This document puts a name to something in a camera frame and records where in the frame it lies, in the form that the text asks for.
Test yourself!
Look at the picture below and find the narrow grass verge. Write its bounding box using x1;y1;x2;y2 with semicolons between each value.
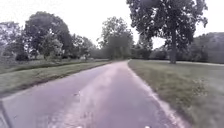
0;59;113;98

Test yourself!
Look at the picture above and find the row of trees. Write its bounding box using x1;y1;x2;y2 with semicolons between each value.
0;10;101;63

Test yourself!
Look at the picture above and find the wide grass field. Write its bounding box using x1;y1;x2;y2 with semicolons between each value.
127;58;224;128

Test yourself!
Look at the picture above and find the grey asphalt path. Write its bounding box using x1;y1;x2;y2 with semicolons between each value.
0;59;192;128

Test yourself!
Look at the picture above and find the wood of trees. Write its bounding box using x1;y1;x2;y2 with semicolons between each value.
132;31;224;65

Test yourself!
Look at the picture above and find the large dark tree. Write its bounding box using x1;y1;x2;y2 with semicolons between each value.
125;0;209;65

